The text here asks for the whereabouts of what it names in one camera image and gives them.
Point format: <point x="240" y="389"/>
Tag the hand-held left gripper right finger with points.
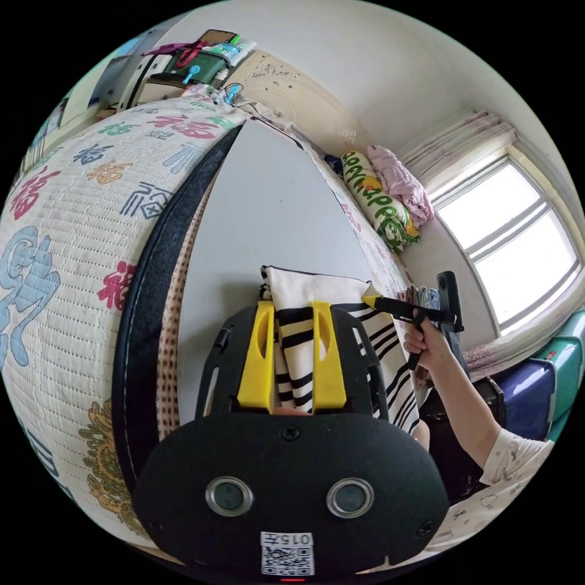
<point x="328" y="379"/>

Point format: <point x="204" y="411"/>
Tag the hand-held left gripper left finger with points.
<point x="256" y="365"/>

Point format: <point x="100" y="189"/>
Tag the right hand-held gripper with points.
<point x="407" y="311"/>

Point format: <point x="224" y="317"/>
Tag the black white striped short sleeve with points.
<point x="301" y="292"/>

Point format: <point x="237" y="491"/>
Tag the person's right forearm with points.
<point x="461" y="402"/>

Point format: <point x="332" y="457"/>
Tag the person's right hand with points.
<point x="427" y="343"/>

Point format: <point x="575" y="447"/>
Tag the pile of clothes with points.
<point x="420" y="294"/>

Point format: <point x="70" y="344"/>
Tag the rolled blanket with green print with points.
<point x="379" y="201"/>

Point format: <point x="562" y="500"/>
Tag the pink folded cloth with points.
<point x="404" y="183"/>

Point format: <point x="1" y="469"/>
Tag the dotted mat with black border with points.
<point x="141" y="320"/>

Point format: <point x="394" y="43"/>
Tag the grey folding board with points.
<point x="274" y="205"/>

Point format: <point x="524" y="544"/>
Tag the window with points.
<point x="512" y="247"/>

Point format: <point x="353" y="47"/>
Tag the blue suitcase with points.
<point x="525" y="397"/>

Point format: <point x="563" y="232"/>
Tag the pale pink curtain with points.
<point x="461" y="137"/>

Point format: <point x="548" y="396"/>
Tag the bed with printed quilt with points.
<point x="82" y="274"/>

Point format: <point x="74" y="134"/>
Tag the person's body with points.
<point x="502" y="484"/>

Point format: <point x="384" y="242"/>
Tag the teal suitcase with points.
<point x="566" y="365"/>

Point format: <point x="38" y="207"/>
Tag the cluttered shelf with green box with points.
<point x="183" y="68"/>

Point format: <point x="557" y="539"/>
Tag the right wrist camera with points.
<point x="450" y="297"/>

